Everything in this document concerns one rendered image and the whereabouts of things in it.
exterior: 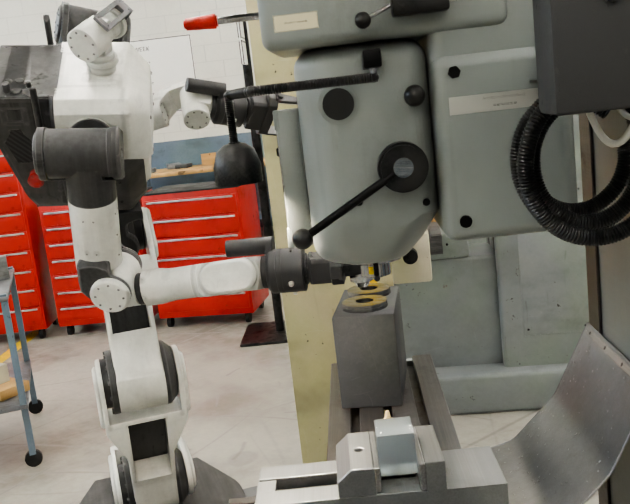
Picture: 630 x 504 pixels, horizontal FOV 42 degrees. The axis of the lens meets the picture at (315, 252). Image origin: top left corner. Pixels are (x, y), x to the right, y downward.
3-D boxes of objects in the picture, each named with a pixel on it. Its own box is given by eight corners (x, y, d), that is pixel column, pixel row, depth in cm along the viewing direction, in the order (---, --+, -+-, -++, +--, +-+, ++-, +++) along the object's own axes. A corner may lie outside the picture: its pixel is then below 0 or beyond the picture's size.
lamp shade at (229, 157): (212, 184, 127) (206, 144, 126) (257, 178, 129) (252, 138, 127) (220, 188, 120) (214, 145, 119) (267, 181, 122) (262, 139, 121)
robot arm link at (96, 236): (71, 311, 162) (58, 212, 150) (88, 275, 172) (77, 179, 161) (130, 314, 162) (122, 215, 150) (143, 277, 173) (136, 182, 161)
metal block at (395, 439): (380, 477, 114) (376, 436, 113) (377, 458, 120) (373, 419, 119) (418, 473, 114) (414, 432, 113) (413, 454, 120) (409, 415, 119)
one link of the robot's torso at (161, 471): (112, 485, 211) (87, 345, 184) (189, 467, 217) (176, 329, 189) (120, 534, 200) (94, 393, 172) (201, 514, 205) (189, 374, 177)
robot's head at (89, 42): (70, 67, 158) (64, 25, 152) (100, 43, 165) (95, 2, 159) (100, 76, 157) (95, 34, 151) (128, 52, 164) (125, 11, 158)
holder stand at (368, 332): (341, 409, 161) (330, 311, 158) (352, 370, 183) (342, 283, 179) (403, 406, 159) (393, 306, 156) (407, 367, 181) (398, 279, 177)
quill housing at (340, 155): (314, 276, 119) (288, 50, 113) (318, 249, 139) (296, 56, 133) (446, 262, 118) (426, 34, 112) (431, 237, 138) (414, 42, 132)
